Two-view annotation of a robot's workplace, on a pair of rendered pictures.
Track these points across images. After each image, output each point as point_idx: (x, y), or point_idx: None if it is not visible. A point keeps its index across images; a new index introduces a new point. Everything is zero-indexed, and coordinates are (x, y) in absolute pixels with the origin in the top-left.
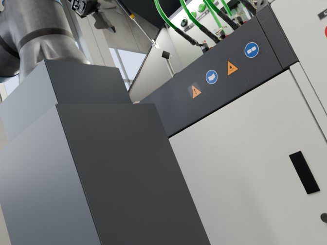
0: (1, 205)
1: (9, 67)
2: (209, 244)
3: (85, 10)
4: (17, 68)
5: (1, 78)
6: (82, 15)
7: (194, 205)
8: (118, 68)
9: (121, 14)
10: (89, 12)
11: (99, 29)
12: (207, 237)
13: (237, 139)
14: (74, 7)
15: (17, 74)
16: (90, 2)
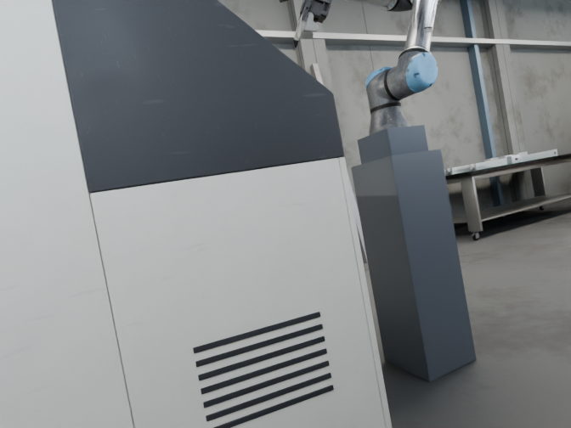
0: (444, 172)
1: (410, 95)
2: (364, 239)
3: (323, 19)
4: (407, 95)
5: (420, 91)
6: (325, 16)
7: (360, 221)
8: (357, 140)
9: (296, 47)
10: (318, 16)
11: (314, 31)
12: (363, 236)
13: None
14: (330, 7)
15: (409, 88)
16: (318, 21)
